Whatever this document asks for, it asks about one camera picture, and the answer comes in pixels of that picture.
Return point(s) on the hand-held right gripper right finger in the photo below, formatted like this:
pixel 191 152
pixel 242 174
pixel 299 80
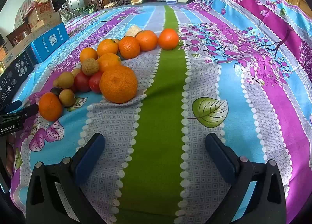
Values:
pixel 220 158

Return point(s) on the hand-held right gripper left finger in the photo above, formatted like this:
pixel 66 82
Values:
pixel 89 158

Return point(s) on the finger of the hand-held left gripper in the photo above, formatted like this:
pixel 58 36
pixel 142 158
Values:
pixel 28 111
pixel 13 107

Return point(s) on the small smooth orange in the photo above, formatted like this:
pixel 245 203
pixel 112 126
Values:
pixel 50 106

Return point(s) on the tan longan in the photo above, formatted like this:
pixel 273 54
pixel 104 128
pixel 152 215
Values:
pixel 67 97
pixel 90 66
pixel 65 80
pixel 75 72
pixel 55 82
pixel 116 41

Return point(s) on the large bumpy orange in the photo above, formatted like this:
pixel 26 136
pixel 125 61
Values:
pixel 118 84

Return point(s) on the cluster of oranges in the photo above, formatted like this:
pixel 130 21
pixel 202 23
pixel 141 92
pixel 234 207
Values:
pixel 147 40

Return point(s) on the person's left hand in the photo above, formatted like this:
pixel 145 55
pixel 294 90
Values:
pixel 10 158

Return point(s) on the black box with icons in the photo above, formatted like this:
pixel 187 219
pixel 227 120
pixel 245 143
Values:
pixel 13 77

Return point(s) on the dark purple plum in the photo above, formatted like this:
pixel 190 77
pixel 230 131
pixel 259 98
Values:
pixel 55 91

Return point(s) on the red tomato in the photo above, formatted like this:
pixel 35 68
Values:
pixel 82 82
pixel 95 83

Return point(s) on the long pale cardboard box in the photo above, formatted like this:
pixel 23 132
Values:
pixel 22 43

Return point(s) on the blue cardboard box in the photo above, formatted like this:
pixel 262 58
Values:
pixel 50 41

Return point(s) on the striped floral bed sheet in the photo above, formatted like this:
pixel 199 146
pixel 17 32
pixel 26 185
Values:
pixel 158 116

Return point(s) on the stack of cardboard boxes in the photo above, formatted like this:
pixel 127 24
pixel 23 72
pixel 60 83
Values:
pixel 40 11

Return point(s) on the pink floral round panel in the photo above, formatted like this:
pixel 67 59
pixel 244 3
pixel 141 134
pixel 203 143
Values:
pixel 24 3

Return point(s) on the green leafy plant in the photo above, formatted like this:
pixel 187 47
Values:
pixel 86 9

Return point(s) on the beige cut sugarcane chunk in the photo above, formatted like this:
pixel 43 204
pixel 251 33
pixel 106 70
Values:
pixel 133 30

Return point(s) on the folded floral quilt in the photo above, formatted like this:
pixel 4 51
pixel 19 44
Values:
pixel 256 7

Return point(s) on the yellow snack pack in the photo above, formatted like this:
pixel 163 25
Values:
pixel 136 0

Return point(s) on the small white box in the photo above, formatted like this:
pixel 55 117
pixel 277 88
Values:
pixel 171 0

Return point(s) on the dark wooden frame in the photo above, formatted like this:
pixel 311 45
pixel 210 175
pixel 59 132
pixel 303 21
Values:
pixel 18 35

